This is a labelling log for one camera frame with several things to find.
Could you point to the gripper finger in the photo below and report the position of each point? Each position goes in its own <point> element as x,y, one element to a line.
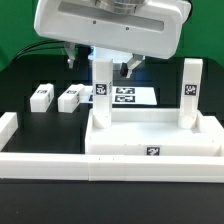
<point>70,51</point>
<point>127,68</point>

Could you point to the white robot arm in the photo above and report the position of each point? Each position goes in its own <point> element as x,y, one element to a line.
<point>140,27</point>

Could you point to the white U-shaped obstacle fence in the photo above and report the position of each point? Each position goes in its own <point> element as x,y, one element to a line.
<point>103,167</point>

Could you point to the fiducial marker sheet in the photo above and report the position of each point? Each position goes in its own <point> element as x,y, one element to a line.
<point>122,95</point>

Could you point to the white desk tabletop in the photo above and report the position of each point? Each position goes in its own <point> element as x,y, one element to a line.
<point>154,132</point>

